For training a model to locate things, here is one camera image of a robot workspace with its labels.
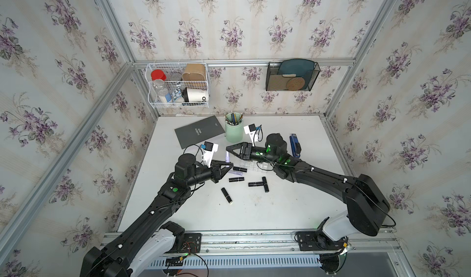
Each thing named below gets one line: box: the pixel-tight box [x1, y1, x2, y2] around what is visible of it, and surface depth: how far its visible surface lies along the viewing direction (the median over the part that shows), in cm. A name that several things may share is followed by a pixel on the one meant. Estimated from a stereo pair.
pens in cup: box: [224, 110, 244, 126], surface depth 103 cm
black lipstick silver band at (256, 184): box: [247, 181, 265, 187], surface depth 90 cm
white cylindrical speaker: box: [182, 87, 208, 103], surface depth 95 cm
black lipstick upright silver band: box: [261, 176, 270, 193], surface depth 90 cm
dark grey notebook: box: [174, 115, 226, 150], surface depth 110 cm
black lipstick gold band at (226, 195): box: [220, 187, 233, 204], surface depth 87 cm
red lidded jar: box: [150, 69, 167, 82], surface depth 93 cm
